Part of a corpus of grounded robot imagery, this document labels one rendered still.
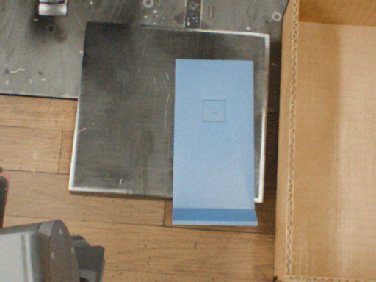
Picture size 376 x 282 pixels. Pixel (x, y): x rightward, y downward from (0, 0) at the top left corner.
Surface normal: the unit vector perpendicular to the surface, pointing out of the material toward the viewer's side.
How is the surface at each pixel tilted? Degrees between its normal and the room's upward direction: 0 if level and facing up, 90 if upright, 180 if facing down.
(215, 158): 0
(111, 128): 0
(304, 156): 0
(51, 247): 83
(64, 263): 83
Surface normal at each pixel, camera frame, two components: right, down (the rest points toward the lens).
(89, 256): 0.18, -0.95
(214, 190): 0.02, -0.25
